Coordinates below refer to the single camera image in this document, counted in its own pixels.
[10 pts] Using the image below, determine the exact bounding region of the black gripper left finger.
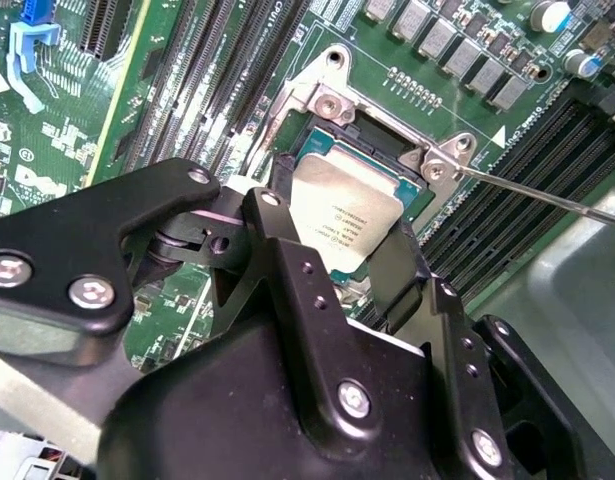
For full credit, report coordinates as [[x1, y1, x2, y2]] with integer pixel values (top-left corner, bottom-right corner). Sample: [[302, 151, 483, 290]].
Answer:
[[0, 152, 385, 438]]

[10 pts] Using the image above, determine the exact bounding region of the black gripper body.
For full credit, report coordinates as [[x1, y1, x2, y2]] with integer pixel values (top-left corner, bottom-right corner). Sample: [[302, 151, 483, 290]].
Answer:
[[96, 317, 471, 480]]

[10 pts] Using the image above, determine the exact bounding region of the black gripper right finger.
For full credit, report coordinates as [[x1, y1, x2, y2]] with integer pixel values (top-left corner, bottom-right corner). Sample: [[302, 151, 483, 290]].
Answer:
[[369, 219, 588, 480]]

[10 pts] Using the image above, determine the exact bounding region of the silver green CPU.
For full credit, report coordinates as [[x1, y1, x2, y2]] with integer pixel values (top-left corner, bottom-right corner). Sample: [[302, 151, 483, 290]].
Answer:
[[289, 134, 423, 286]]

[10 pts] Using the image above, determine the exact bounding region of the metal locking lever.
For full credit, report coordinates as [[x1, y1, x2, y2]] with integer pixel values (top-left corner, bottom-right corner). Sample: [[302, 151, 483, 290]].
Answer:
[[455, 163, 615, 229], [254, 82, 294, 179]]

